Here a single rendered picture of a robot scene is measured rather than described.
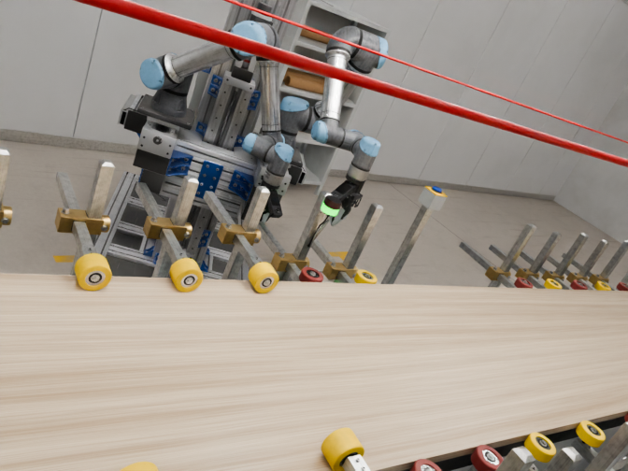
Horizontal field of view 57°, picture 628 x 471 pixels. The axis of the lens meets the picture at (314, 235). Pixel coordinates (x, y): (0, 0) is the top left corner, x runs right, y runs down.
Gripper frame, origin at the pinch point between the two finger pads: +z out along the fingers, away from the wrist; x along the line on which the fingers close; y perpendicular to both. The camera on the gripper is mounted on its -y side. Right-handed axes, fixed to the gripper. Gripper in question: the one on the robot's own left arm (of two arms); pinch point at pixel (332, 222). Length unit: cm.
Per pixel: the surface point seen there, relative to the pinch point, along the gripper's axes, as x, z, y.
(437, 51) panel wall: 170, -46, 377
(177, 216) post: 14, -3, -66
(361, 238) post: -12.0, 0.1, 4.2
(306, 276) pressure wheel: -15.3, 7.3, -30.1
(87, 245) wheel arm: 12, 1, -96
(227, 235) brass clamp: 6.7, 2.4, -49.1
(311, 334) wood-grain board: -37, 7, -53
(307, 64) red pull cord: -73, -78, -150
